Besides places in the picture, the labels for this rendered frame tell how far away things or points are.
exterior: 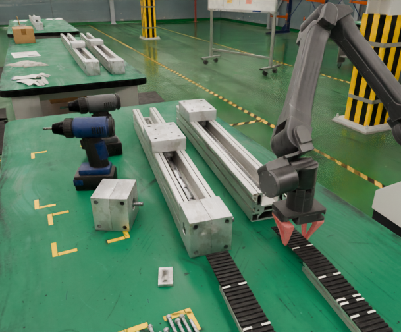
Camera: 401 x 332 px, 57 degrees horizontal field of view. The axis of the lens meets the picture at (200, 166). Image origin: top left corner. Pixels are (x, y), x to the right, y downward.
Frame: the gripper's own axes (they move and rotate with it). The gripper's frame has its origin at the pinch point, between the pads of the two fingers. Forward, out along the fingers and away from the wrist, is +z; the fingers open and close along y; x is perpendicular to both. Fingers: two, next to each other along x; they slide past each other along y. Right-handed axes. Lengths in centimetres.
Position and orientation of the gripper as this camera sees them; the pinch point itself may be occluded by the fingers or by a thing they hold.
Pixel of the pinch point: (294, 239)
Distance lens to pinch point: 89.8
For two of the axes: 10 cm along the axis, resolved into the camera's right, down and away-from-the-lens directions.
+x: 2.9, 4.1, -8.6
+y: -9.6, 1.3, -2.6
